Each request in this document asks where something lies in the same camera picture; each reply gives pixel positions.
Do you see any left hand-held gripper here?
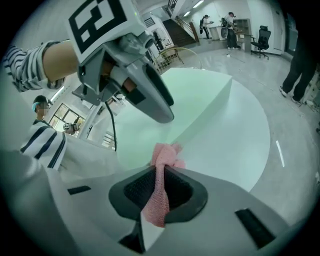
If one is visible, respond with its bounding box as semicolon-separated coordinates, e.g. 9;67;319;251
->
66;0;155;107

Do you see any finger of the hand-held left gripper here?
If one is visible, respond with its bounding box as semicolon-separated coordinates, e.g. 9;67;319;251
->
143;58;175;108
121;63;175;124

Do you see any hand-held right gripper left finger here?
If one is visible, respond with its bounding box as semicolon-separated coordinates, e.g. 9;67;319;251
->
46;165;158;254

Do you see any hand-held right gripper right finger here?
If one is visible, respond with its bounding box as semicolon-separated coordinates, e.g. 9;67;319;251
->
149;165;293;256

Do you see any light green mat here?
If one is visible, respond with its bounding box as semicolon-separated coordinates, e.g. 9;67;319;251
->
109;66;234;171

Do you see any pink cloth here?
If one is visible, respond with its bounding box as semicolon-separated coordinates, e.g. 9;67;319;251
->
140;141;188;229

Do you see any person's left forearm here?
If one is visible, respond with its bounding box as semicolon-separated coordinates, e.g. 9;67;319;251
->
41;40;81;83

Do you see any person's left hand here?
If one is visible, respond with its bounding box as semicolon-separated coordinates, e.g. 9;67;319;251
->
101;61;138;95

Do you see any dark wooden staircase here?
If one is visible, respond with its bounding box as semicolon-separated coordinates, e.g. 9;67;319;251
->
162;17;201;49

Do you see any white washing machine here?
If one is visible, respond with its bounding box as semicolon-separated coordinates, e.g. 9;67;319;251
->
208;26;230;42

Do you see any round white table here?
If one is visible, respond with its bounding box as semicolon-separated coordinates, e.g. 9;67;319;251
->
147;78;273;195

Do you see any person's striped shirt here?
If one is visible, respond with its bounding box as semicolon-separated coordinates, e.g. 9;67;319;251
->
1;41;69;171

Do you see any wooden counter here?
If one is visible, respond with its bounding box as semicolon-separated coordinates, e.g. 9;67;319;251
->
233;18;258;53

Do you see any black office chair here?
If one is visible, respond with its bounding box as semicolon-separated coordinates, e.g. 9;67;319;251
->
250;24;273;60

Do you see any gold wire chair floral cushion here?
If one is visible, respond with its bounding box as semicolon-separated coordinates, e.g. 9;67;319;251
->
151;46;204;76

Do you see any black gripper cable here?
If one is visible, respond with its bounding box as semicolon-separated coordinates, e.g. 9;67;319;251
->
103;100;119;153

